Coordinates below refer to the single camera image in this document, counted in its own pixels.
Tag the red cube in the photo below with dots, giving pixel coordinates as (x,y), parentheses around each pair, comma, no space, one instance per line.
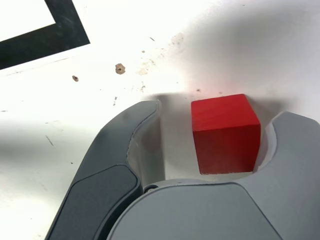
(225,140)

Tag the black tape square outline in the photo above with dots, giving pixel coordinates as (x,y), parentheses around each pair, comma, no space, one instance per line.
(67,25)

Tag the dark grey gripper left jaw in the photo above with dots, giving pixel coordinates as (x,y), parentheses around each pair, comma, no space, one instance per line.
(105,162)

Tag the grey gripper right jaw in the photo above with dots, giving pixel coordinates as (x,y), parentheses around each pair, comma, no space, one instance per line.
(200,215)

